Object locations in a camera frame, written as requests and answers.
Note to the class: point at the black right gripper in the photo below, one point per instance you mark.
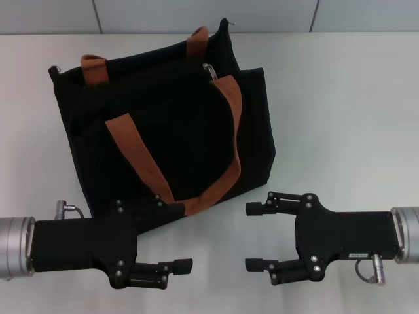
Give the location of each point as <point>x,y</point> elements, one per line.
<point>343,232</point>

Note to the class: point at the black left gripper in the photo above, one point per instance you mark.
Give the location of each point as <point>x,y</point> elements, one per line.
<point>82,242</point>

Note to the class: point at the silver zipper pull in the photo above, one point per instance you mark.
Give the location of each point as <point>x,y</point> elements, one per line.
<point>212,72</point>

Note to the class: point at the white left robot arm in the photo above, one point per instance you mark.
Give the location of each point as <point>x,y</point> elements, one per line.
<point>14,245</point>

